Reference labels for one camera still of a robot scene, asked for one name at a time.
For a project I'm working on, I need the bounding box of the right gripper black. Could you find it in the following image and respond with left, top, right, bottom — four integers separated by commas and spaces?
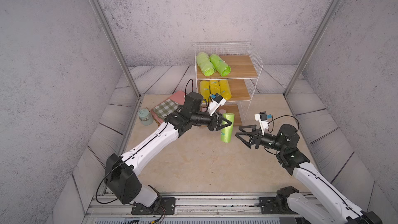
237, 125, 286, 155

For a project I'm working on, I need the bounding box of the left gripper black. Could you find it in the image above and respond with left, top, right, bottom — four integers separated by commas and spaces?
189, 109, 231, 132

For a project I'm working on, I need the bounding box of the yellow bag roll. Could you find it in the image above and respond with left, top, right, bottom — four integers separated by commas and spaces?
199, 80, 210, 101
209, 80, 221, 95
219, 79, 232, 101

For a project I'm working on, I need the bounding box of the light green bag roll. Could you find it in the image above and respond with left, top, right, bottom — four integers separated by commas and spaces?
196, 52, 216, 77

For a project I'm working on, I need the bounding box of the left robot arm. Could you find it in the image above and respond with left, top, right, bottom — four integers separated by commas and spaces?
103, 92, 232, 211

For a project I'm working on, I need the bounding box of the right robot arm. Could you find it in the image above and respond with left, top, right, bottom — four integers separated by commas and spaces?
235, 124, 382, 224

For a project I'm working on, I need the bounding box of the pink tray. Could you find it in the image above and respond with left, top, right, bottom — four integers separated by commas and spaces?
150, 91, 185, 126

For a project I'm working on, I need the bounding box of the green checkered cloth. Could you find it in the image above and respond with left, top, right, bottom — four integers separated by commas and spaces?
152, 99, 179, 120

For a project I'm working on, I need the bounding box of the mint green bottle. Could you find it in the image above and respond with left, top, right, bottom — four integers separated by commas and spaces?
138, 108, 153, 126

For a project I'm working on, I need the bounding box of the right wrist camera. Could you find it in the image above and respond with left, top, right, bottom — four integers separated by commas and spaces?
255, 112, 273, 134

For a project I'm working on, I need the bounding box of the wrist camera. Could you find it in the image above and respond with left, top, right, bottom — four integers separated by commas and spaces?
207, 93, 226, 116
255, 112, 273, 134

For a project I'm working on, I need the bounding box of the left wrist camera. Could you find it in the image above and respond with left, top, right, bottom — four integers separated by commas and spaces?
207, 93, 226, 116

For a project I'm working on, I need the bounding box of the white wire wooden shelf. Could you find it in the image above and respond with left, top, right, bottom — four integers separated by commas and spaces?
194, 42, 263, 126

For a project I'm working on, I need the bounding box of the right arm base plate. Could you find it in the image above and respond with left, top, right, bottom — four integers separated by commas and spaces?
258, 197, 297, 215

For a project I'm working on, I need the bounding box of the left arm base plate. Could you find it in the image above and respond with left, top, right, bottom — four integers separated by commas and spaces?
131, 197, 176, 215

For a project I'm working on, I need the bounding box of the aluminium mounting rail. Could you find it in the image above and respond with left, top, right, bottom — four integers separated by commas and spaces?
81, 192, 358, 224

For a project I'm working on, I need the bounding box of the right aluminium frame post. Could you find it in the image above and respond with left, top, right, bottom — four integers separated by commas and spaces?
283, 0, 342, 99

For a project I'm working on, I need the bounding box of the aluminium frame post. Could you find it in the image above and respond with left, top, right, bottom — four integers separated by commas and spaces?
283, 0, 342, 99
89, 0, 141, 98

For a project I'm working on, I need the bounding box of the left aluminium frame post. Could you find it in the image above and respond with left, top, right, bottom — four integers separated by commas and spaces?
89, 0, 141, 98

